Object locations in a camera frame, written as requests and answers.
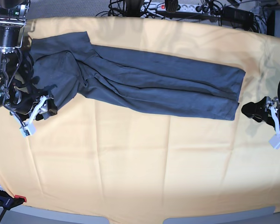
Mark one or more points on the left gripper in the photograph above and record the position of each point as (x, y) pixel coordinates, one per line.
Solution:
(263, 110)

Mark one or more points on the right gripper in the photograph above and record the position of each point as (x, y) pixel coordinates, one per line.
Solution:
(23, 104)

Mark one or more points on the blue-grey T-shirt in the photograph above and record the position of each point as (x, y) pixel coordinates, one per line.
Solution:
(67, 65)

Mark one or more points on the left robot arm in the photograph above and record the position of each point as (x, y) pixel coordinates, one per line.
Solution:
(267, 110)

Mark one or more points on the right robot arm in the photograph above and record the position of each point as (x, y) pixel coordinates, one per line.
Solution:
(18, 91)

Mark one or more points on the yellow table cloth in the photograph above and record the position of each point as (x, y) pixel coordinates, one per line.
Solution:
(95, 158)

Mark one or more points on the black power adapter box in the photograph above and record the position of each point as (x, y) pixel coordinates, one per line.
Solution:
(246, 18)

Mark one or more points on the blue red table clamp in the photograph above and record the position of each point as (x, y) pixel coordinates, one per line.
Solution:
(8, 202)

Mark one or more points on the white power strip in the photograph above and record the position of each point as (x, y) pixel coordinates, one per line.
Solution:
(182, 9)

